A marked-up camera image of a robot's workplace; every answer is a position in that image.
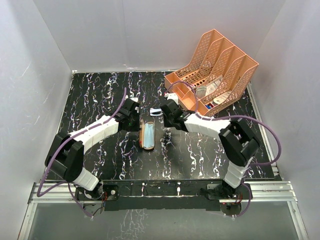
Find brown glasses case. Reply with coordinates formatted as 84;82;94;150
139;119;155;151

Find white sunglasses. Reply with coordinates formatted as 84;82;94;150
149;107;163;117

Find light blue cleaning cloth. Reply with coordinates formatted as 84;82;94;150
143;123;155;149

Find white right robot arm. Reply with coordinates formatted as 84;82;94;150
160;99;261;199

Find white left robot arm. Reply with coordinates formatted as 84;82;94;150
44;97;140;200

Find red and blue small items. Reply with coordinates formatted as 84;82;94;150
205;103;215;110

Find grey folded pouch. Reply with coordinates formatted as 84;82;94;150
196;85;207;99

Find white round disc item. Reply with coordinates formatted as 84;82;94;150
213;91;231;105

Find peach plastic desk organizer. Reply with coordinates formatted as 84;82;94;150
164;29;259;117

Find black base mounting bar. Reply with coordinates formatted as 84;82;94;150
75;179;252;213

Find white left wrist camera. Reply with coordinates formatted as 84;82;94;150
128;97;140;113

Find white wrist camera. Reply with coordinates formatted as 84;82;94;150
128;97;140;113
164;92;179;105

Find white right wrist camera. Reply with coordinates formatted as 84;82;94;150
164;92;179;105

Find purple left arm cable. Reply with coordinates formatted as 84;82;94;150
36;87;128;198

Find aluminium frame rail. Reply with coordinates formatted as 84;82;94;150
29;181;297;203

